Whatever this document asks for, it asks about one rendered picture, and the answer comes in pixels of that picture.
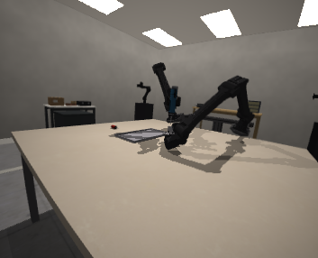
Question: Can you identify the blue electric screwdriver body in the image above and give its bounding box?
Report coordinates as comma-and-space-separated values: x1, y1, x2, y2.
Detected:
168, 88, 177, 119

